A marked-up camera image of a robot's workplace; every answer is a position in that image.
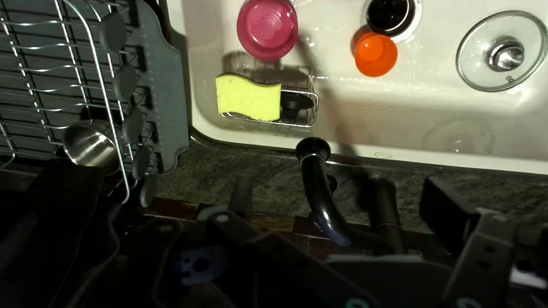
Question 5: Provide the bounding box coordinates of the dark bronze faucet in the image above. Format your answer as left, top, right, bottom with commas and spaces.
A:
293, 135, 409, 254

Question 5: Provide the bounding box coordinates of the black sink drain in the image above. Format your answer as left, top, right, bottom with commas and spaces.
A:
365, 0, 421, 42

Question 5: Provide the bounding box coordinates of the metal wire rack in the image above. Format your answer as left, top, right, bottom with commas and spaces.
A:
0, 0, 140, 205

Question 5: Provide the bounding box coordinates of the grey plastic dish rack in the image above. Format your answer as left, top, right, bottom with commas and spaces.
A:
0, 0, 192, 193

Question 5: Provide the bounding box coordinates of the orange plastic cup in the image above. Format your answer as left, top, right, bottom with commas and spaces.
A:
351, 25, 401, 78

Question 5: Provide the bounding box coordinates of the pink plastic bowl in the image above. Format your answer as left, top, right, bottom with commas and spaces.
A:
235, 0, 300, 63

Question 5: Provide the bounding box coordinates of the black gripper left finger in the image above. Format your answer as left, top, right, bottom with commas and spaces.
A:
142, 206, 373, 308

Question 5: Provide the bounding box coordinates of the clear sponge caddy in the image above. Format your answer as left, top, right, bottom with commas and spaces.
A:
221, 51, 322, 128

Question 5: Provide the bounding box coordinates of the shiny metal utensil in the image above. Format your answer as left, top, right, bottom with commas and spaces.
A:
60, 123, 118, 169

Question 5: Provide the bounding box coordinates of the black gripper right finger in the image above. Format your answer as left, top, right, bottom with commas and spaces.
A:
418, 174, 548, 308

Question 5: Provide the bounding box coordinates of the white kitchen sink basin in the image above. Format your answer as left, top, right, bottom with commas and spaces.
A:
163, 0, 548, 176

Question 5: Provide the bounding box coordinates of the yellow sponge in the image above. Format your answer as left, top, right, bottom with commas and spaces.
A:
214, 73, 282, 123

